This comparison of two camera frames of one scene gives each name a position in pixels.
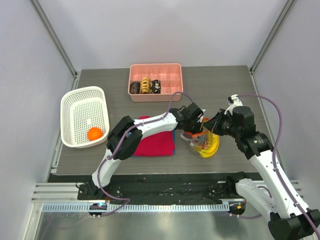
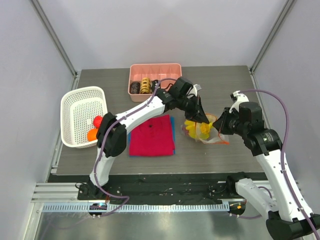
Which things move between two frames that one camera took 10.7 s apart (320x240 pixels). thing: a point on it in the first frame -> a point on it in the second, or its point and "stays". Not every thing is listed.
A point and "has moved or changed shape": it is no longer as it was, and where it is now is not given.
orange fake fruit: x=94 y=133 stays
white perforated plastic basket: x=81 y=109 stays
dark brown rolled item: x=134 y=88 stays
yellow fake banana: x=213 y=146 has moved or changed shape
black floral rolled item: x=155 y=88 stays
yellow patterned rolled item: x=145 y=85 stays
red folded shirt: x=161 y=144 stays
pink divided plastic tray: x=170 y=75 stays
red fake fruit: x=203 y=145 -> x=97 y=121
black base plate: x=187 y=189 stays
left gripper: x=198 y=123 -> x=200 y=116
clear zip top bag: x=196 y=140 has moved or changed shape
